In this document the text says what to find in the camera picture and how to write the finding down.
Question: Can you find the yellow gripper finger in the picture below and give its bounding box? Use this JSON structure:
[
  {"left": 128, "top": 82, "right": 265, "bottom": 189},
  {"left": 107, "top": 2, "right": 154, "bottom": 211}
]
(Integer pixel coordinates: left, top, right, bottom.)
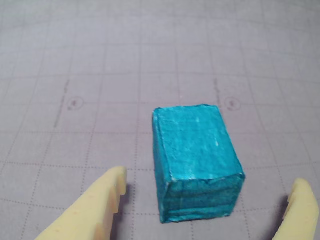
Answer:
[
  {"left": 271, "top": 177, "right": 320, "bottom": 240},
  {"left": 34, "top": 165, "right": 128, "bottom": 240}
]

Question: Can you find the blue block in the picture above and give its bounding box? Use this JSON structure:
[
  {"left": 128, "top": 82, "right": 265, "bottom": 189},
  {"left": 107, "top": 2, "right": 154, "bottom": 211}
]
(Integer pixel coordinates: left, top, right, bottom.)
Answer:
[{"left": 151, "top": 103, "right": 245, "bottom": 224}]

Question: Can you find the gridded gift wrap paper sheet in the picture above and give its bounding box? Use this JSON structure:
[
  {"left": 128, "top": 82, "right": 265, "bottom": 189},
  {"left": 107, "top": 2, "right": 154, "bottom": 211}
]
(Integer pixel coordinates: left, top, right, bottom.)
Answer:
[{"left": 0, "top": 0, "right": 320, "bottom": 240}]

